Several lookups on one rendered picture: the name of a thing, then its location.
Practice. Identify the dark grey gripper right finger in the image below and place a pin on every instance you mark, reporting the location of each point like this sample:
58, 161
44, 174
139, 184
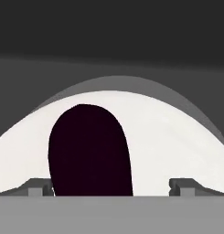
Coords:
187, 186

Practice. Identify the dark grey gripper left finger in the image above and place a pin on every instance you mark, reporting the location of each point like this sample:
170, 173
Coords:
35, 186

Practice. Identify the white round plate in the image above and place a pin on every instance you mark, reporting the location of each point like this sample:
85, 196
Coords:
171, 143

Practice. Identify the dark purple eggplant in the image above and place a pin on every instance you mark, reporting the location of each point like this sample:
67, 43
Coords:
90, 152

